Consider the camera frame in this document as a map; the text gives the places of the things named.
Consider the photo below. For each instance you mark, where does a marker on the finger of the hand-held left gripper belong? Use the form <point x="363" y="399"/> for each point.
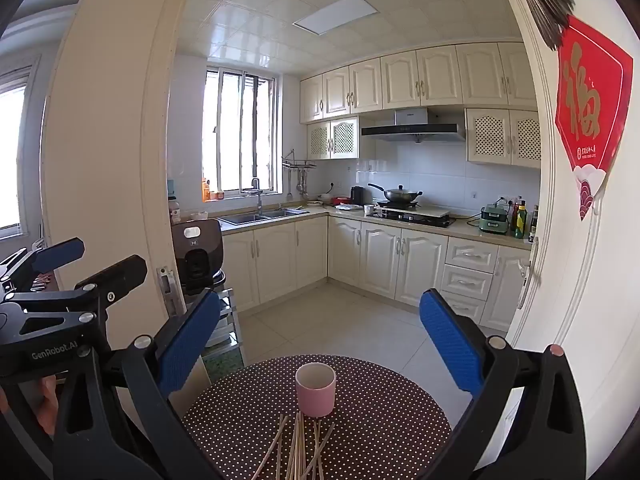
<point x="117" y="272"/>
<point x="60" y="254"/>

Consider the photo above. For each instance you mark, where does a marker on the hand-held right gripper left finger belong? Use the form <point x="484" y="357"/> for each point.
<point x="192" y="335"/>

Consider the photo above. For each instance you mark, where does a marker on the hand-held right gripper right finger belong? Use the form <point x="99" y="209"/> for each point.
<point x="450" y="340"/>

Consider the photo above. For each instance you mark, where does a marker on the pink cup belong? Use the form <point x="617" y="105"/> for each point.
<point x="315" y="395"/>

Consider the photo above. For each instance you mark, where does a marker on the bunch of wooden chopsticks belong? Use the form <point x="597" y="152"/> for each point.
<point x="298" y="445"/>

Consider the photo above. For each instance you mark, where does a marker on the person's left hand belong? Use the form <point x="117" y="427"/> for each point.
<point x="45" y="402"/>

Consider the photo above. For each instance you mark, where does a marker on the cream cabinet drawer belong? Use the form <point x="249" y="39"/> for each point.
<point x="462" y="306"/>
<point x="472" y="255"/>
<point x="467" y="282"/>

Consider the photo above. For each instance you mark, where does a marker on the green patterned mat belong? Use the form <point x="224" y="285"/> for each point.
<point x="225" y="362"/>

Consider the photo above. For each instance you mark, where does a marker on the metal storage rack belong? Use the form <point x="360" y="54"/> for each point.
<point x="237" y="327"/>

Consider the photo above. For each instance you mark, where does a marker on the metal door strike plate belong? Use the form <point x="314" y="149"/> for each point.
<point x="167" y="282"/>

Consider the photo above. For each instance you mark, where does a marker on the glass jar with lid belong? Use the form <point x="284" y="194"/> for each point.
<point x="174" y="211"/>

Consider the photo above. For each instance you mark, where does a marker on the dark brown air fryer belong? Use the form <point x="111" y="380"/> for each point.
<point x="197" y="240"/>

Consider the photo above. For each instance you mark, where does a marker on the brown polka dot tablecloth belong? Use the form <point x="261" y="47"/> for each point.
<point x="380" y="410"/>

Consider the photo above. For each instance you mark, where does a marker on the teal container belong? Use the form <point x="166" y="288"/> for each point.
<point x="171" y="188"/>

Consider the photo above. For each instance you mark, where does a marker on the large bright window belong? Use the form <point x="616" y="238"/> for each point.
<point x="12" y="160"/>

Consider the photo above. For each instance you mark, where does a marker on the beige kitchen countertop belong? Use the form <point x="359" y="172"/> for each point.
<point x="470" y="232"/>

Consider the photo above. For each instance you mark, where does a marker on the cream base cabinets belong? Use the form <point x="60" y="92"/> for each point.
<point x="280" y="260"/>

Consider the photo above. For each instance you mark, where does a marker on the orange bottle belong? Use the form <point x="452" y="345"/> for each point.
<point x="206" y="191"/>

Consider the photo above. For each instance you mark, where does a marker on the green electric cooker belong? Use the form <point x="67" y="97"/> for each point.
<point x="493" y="220"/>

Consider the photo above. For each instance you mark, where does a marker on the black gas stove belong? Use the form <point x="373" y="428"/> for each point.
<point x="410" y="217"/>

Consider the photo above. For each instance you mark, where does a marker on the white panel door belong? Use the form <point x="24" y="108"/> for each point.
<point x="565" y="270"/>

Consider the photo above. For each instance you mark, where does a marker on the stainless steel double sink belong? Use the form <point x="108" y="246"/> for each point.
<point x="262" y="217"/>

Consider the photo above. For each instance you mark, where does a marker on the dark sauce bottle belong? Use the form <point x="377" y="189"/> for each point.
<point x="533" y="224"/>

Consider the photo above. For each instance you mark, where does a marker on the brown condiment bottle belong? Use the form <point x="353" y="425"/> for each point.
<point x="514" y="210"/>

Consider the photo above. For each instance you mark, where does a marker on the wok with lid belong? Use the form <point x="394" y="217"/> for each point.
<point x="398" y="193"/>

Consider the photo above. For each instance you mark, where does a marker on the chrome faucet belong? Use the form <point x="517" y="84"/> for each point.
<point x="258" y="192"/>

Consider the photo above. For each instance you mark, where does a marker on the white plate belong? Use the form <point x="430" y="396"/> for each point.
<point x="350" y="207"/>

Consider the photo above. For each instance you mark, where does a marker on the black kettle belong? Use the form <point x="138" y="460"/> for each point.
<point x="356" y="195"/>

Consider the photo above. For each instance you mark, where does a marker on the red food container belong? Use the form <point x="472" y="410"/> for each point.
<point x="341" y="200"/>

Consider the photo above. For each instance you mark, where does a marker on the hanging kitchen utensil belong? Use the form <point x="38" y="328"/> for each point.
<point x="289" y="182"/>
<point x="300" y="181"/>

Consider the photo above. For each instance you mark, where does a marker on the barred sliding window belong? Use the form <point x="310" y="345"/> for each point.
<point x="240" y="135"/>

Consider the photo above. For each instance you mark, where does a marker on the cream lattice door cabinet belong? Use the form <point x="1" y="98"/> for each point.
<point x="332" y="139"/>
<point x="500" y="137"/>

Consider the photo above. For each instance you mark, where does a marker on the steel range hood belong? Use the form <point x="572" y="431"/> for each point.
<point x="412" y="130"/>

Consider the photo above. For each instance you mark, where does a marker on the row of cream upper cabinets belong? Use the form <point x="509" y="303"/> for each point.
<point x="400" y="77"/>

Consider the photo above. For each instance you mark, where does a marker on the red diamond paper decoration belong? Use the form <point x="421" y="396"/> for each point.
<point x="592" y="110"/>

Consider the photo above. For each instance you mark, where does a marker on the ceiling light panel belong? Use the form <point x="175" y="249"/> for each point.
<point x="335" y="22"/>

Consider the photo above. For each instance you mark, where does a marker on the brown feather fan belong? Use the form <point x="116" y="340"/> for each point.
<point x="545" y="0"/>

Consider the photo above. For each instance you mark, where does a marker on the metal wall rack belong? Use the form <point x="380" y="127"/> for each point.
<point x="298" y="163"/>

